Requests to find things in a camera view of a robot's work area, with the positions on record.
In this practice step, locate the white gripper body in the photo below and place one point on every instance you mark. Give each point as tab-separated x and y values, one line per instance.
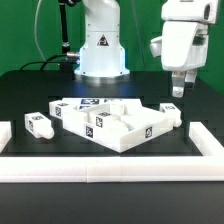
185	33

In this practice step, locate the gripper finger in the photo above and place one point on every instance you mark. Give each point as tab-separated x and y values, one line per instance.
190	79
178	84

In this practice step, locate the white square tabletop part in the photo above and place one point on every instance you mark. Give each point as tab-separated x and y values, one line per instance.
143	124

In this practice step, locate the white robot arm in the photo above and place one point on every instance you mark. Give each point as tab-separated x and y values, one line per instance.
102	57

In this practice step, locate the white U-shaped fence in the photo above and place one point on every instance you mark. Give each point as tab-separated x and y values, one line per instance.
208	166

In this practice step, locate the white sheet with markers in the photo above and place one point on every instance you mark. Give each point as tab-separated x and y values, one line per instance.
80	103

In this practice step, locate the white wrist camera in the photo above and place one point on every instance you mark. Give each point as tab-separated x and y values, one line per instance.
156	46

